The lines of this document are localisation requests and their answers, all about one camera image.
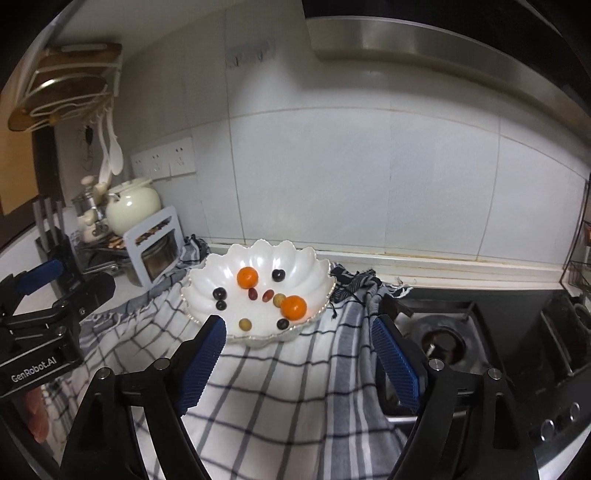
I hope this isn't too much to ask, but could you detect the dark cherry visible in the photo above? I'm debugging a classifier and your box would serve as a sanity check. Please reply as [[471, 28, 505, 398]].
[[215, 300, 228, 311]]

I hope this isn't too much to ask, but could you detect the yellow-brown round fruit small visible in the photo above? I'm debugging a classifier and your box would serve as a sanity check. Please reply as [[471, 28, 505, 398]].
[[238, 318, 252, 332]]

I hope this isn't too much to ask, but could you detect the large dark plum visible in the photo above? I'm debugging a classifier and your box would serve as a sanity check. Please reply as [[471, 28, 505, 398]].
[[212, 287, 228, 300]]

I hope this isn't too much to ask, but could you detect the red oblong grape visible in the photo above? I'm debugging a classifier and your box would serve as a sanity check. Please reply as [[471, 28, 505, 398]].
[[247, 288, 259, 301]]

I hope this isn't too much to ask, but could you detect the dark blueberry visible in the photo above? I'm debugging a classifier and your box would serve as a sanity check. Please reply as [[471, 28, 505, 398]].
[[276, 318, 290, 330], [271, 269, 286, 282]]

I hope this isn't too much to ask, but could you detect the orange mandarin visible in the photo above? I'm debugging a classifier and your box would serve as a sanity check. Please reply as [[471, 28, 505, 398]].
[[236, 266, 259, 290], [280, 295, 308, 322]]

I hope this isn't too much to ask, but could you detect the red small grape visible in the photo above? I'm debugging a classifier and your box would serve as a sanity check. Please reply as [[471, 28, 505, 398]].
[[263, 289, 274, 302]]

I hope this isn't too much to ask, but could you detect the yellow-brown round fruit large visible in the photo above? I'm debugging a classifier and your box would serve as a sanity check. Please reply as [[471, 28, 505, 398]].
[[273, 293, 286, 308]]

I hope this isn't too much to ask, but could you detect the checked kitchen towel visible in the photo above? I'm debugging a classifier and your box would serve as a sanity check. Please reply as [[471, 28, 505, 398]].
[[42, 236, 408, 479]]

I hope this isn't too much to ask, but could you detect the person hand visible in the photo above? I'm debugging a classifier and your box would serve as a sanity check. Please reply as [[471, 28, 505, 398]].
[[24, 388, 49, 444]]

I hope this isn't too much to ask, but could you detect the white dish rack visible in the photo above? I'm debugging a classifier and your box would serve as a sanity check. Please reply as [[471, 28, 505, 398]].
[[123, 206, 183, 289]]

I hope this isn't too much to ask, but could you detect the black knife block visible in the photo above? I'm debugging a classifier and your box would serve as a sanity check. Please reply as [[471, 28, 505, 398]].
[[32, 197, 83, 297]]

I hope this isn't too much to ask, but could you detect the steel pot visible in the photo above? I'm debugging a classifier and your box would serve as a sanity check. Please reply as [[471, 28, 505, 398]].
[[121, 232, 178, 288]]

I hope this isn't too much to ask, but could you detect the cream ceramic pot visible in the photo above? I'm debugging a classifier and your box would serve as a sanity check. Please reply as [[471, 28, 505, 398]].
[[105, 177, 162, 236]]

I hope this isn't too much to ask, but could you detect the gas stove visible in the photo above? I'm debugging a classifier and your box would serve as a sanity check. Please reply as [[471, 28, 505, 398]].
[[376, 289, 590, 479]]

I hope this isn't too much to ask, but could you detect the white hanging spoon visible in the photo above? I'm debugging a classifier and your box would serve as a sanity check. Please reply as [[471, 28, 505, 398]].
[[97, 107, 124, 186]]

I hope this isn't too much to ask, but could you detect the white scalloped bowl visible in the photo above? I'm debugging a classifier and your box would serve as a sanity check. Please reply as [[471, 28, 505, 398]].
[[180, 239, 335, 348]]

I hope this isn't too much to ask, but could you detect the range hood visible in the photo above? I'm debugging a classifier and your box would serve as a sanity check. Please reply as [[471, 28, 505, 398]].
[[303, 1, 590, 140]]

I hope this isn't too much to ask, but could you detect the wall socket panel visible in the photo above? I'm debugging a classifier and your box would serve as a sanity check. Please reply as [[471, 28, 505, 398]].
[[131, 136, 197, 180]]

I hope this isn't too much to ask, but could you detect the wall shelf with boards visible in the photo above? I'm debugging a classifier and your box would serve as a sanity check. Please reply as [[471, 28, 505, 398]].
[[7, 42, 123, 132]]

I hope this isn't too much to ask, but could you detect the wall hook strip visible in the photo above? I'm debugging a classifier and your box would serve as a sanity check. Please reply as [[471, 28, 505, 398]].
[[225, 38, 276, 68]]

